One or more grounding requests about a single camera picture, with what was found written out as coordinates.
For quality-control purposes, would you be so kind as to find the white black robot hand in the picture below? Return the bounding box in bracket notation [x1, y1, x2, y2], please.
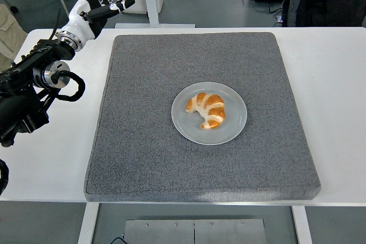
[60, 0, 136, 41]

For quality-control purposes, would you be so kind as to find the golden croissant bread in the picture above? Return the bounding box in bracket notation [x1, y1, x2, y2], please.
[185, 92, 226, 130]

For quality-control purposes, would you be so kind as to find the pale grey round plate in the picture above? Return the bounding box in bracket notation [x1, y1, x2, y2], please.
[170, 81, 248, 146]

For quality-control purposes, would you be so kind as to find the grey metal plate with screws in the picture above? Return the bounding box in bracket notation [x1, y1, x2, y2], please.
[123, 218, 267, 244]

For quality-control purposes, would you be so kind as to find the grey speckled mat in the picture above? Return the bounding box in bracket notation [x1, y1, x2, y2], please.
[83, 31, 321, 202]

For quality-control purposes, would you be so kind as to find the white table leg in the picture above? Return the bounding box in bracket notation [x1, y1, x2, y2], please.
[77, 203, 100, 244]
[291, 205, 313, 244]

